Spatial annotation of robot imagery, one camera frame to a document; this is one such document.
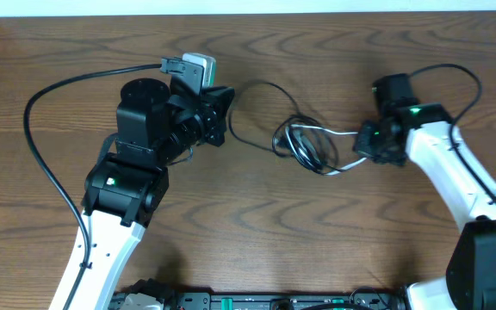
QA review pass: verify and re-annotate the white cable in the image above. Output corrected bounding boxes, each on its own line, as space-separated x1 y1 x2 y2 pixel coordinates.
284 123 369 177

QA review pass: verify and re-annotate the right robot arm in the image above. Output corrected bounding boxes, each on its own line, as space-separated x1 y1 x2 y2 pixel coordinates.
354 74 496 309

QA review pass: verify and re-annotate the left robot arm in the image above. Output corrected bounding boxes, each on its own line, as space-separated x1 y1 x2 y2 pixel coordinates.
50 78 235 309

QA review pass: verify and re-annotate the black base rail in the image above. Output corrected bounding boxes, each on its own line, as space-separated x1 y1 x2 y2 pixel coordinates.
108 279 409 310

